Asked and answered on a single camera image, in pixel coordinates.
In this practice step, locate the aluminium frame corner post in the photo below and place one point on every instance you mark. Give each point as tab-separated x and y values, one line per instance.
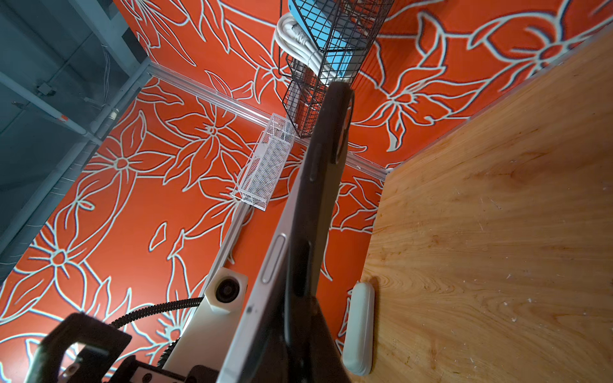
248	113

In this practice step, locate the black wire wall basket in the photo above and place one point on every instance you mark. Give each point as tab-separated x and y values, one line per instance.
310	76

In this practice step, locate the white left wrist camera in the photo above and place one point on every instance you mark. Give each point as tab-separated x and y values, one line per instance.
208	336

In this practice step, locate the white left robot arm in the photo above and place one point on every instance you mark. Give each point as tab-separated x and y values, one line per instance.
150	311

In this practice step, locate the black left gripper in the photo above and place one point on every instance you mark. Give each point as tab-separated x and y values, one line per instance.
83	349

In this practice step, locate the light blue flat box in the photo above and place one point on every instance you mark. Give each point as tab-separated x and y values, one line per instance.
330	29

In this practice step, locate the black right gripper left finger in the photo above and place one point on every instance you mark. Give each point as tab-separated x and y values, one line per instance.
263	360

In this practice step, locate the silver phone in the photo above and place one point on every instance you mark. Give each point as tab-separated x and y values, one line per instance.
289	276

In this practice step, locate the pale green soap bar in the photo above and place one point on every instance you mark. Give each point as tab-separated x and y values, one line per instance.
358	346

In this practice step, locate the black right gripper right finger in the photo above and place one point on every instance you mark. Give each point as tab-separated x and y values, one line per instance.
324	361

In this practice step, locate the clear plastic wall bin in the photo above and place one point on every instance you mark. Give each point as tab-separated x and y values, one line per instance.
258	178

